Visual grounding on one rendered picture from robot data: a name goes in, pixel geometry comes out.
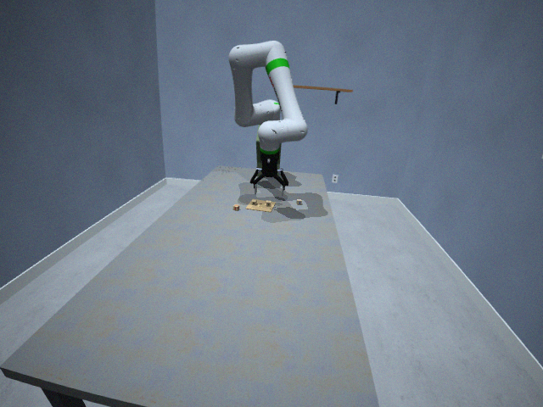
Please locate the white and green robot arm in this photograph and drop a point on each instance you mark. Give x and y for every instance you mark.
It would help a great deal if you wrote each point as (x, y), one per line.
(271, 55)

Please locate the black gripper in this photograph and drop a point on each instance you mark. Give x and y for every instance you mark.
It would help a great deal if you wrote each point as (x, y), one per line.
(273, 173)

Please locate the tan square mat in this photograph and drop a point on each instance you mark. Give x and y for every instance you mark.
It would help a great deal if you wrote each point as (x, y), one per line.
(261, 206)

